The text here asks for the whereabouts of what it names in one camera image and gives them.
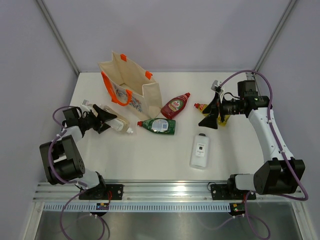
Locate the right small circuit board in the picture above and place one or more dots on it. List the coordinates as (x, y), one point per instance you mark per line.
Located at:
(237, 209)

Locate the small circuit board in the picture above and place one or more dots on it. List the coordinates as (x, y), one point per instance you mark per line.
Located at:
(102, 206)
(237, 209)

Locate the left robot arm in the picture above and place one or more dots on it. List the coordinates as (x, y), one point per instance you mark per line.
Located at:
(62, 161)

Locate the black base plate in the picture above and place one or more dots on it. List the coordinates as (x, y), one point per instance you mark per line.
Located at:
(221, 191)
(113, 192)

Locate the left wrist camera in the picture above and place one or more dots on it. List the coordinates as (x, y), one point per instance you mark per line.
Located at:
(86, 106)

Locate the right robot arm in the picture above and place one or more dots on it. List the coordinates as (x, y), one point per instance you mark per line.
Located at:
(281, 171)

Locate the red dish soap bottle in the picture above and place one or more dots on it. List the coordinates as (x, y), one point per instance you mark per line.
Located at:
(175, 106)

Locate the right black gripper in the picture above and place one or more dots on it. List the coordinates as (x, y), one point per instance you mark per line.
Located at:
(211, 121)

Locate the green dish soap bottle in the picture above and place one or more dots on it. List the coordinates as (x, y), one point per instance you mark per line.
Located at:
(162, 126)

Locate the white slotted cable duct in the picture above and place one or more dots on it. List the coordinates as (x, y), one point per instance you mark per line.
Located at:
(142, 207)

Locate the right corner aluminium post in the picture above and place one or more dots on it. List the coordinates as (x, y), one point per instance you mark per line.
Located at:
(279, 27)

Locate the aluminium mounting rail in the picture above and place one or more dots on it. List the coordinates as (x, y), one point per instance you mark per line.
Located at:
(138, 191)

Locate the clear liquid soap bottle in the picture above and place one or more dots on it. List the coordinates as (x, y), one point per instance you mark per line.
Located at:
(119, 124)

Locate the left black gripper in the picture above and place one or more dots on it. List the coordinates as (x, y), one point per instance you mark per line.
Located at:
(102, 116)

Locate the corner aluminium post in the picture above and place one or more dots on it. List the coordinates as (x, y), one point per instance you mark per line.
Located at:
(57, 35)
(279, 27)

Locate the left corner aluminium post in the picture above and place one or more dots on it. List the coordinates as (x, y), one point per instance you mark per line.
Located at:
(57, 35)

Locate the cream canvas tote bag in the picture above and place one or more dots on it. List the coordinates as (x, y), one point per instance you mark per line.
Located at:
(132, 87)

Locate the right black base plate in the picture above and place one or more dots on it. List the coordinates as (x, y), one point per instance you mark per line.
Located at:
(221, 191)

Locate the white rectangular bottle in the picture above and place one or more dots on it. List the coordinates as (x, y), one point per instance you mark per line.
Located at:
(200, 152)

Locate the left small circuit board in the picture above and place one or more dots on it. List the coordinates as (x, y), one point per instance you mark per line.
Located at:
(102, 206)

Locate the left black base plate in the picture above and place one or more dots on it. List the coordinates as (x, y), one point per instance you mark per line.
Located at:
(113, 192)

